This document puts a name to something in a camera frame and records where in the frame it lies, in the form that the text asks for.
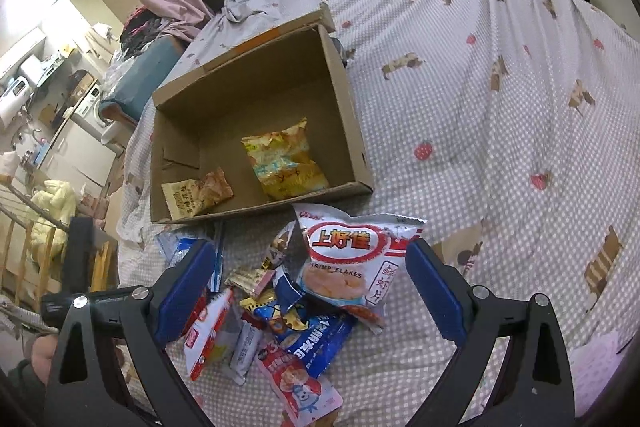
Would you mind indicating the teal cushion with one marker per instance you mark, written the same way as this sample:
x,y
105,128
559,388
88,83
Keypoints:
x,y
142,77

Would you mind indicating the white kitchen appliance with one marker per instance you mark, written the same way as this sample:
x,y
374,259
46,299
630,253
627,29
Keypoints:
x,y
12,99

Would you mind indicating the brown white small packet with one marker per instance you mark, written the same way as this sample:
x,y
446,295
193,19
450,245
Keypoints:
x,y
277,247

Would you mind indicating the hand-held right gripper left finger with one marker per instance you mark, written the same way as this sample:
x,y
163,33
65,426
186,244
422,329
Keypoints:
x,y
182,292

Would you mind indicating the blue white snack packet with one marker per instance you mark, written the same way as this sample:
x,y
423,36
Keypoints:
x,y
312,337

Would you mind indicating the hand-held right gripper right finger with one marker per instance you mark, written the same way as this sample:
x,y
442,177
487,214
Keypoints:
x,y
435,292

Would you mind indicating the brown cardboard box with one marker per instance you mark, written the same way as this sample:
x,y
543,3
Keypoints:
x,y
260,97

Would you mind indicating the white washing machine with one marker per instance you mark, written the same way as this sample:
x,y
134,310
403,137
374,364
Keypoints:
x,y
90,107

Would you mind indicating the red grey snack bar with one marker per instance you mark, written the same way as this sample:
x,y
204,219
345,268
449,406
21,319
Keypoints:
x,y
246,352

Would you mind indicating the yellow cloth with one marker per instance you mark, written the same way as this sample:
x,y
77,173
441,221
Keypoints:
x,y
52,212

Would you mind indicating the person's left hand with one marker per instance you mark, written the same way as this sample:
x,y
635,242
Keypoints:
x,y
44,353

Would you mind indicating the pile of clothes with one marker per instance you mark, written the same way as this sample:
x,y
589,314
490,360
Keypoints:
x,y
140,29

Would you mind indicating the pink patterned cloth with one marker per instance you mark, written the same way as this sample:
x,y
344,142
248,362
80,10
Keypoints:
x,y
597,372

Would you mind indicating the beige orange snack packet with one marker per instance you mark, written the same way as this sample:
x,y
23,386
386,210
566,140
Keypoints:
x,y
195,197

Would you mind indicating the person's left forearm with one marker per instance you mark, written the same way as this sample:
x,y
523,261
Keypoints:
x,y
22,392

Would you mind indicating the pink cartoon snack packet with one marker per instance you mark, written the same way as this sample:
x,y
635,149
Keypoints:
x,y
297,387

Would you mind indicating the beige snack bar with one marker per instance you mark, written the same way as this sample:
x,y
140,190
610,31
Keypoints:
x,y
250,279

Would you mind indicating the wooden rack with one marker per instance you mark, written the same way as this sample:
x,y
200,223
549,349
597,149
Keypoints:
x,y
30,247

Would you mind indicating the printed dotted blanket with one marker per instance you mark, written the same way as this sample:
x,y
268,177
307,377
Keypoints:
x,y
450,107

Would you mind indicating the red edged white snack packet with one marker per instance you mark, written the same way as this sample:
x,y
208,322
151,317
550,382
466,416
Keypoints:
x,y
210,337

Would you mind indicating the yellow snack packet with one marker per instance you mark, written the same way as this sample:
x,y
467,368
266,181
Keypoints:
x,y
282,162

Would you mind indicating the clear blue plastic bag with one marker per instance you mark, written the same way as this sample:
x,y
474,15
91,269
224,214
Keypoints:
x,y
175,244

